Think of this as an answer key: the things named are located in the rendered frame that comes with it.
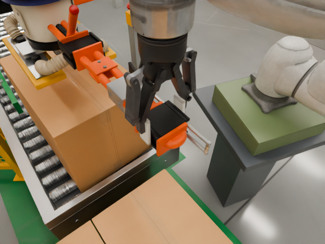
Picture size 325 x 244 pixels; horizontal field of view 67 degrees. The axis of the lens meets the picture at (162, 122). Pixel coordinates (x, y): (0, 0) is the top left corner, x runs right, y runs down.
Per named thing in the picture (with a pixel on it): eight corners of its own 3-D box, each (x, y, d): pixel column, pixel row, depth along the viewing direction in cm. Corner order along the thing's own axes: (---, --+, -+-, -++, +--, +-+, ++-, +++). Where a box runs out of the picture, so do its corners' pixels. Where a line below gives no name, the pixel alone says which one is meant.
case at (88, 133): (32, 119, 141) (-3, 59, 111) (93, 89, 158) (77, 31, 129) (82, 193, 110) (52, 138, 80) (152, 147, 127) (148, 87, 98)
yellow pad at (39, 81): (3, 42, 93) (-4, 30, 89) (29, 34, 97) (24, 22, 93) (37, 91, 76) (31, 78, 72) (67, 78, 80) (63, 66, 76)
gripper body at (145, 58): (168, 10, 40) (167, 60, 46) (123, 26, 36) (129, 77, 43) (201, 28, 36) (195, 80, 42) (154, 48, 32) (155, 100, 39)
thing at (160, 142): (134, 131, 53) (132, 115, 49) (160, 115, 56) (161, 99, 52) (158, 157, 49) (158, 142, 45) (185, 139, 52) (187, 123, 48)
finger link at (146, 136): (150, 120, 45) (147, 122, 45) (151, 144, 50) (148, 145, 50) (140, 111, 47) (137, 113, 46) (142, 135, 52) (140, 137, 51)
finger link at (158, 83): (168, 69, 39) (162, 69, 38) (147, 126, 45) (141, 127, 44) (154, 59, 41) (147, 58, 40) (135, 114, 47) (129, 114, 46)
